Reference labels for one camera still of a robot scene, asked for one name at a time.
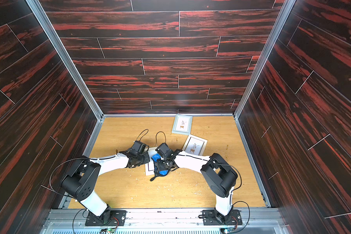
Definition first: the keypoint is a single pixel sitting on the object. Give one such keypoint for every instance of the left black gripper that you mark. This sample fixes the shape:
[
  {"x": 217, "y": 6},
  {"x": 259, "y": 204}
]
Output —
[{"x": 146, "y": 158}]

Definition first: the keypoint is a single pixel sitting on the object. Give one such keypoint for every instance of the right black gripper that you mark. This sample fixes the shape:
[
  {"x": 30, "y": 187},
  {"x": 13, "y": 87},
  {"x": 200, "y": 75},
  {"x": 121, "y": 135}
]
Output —
[{"x": 163, "y": 163}]

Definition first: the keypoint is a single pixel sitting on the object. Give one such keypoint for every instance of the blue microfiber cloth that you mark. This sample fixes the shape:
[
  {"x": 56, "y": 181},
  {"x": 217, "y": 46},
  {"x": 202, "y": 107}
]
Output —
[{"x": 161, "y": 168}]

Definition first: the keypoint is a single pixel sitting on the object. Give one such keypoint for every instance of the cream picture frame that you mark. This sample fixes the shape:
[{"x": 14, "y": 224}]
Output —
[
  {"x": 195, "y": 145},
  {"x": 150, "y": 167}
]

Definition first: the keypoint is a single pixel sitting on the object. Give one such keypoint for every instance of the light green picture frame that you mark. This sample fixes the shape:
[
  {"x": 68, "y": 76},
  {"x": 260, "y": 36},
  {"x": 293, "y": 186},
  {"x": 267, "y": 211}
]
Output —
[{"x": 182, "y": 124}]

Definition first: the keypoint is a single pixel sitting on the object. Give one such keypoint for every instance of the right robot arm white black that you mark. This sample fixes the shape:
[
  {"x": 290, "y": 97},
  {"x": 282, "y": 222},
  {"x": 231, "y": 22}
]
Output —
[{"x": 219, "y": 175}]

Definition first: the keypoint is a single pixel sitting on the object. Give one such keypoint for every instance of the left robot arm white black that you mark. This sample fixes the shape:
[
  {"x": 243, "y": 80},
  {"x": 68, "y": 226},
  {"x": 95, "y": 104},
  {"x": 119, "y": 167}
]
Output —
[{"x": 82, "y": 176}]

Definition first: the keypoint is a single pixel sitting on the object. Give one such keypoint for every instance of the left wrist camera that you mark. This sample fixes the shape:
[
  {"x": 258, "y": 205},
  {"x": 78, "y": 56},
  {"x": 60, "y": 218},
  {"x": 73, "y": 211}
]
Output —
[{"x": 138, "y": 148}]

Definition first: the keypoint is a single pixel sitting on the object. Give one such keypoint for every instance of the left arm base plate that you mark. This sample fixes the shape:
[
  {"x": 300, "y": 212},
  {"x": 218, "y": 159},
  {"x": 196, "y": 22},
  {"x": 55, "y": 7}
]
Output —
[{"x": 112, "y": 218}]

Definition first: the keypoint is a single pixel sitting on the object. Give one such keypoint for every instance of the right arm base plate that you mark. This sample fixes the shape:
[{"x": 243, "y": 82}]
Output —
[{"x": 214, "y": 218}]

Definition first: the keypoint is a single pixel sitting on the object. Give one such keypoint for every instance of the aluminium front rail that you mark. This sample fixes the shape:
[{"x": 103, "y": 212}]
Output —
[{"x": 167, "y": 221}]

